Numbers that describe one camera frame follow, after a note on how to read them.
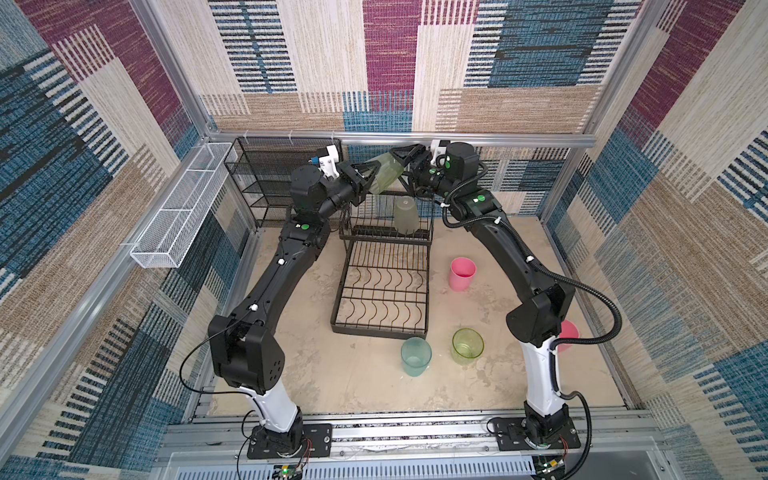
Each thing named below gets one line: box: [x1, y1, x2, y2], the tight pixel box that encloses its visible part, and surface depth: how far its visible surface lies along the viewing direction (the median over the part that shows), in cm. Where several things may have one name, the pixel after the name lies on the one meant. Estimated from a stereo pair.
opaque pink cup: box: [450, 257, 477, 293], surface depth 96 cm
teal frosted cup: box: [401, 337, 433, 378], surface depth 81 cm
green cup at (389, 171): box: [366, 152, 404, 195], surface depth 72 cm
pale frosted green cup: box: [394, 196, 419, 235], surface depth 91 cm
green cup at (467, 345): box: [451, 328, 485, 365], surface depth 88 cm
